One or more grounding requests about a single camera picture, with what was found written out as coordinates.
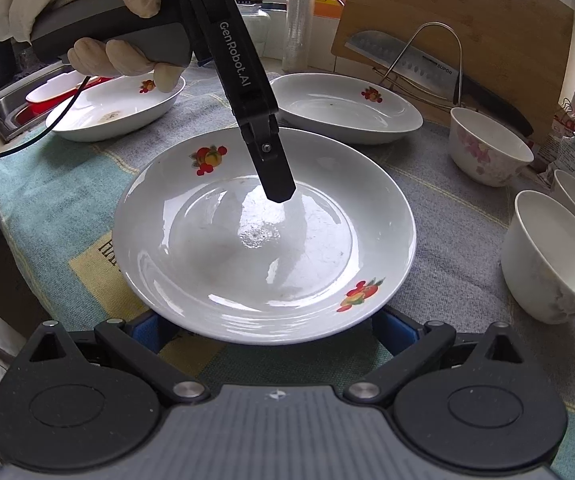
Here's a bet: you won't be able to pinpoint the santoku kitchen knife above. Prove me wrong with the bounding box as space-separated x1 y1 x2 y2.
345 30 534 136

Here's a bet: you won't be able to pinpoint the left oval white plate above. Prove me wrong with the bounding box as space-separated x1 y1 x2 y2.
46 73 186 143

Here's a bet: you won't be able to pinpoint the middle white fruit-print plate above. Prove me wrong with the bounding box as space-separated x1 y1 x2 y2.
271 73 423 145

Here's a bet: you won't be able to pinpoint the black cable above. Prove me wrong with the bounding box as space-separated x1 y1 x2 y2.
0 75 92 162

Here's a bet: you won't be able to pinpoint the metal wire rack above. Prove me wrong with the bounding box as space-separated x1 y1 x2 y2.
365 22 463 106

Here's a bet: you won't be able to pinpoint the white bowl pink flowers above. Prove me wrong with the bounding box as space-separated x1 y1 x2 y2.
448 107 534 188

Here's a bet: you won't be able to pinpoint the glass jar with lid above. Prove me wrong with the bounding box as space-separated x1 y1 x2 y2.
236 0 271 56

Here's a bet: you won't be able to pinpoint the tall plastic wrap roll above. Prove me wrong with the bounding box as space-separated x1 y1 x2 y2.
282 0 315 73

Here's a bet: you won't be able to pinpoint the bamboo cutting board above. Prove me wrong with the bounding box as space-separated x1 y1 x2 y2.
331 0 574 144

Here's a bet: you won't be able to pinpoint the red white sink basin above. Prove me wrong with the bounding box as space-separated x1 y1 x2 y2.
8 70 85 126

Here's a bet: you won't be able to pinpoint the large white fruit-print plate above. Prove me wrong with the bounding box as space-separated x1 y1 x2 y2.
112 128 417 346

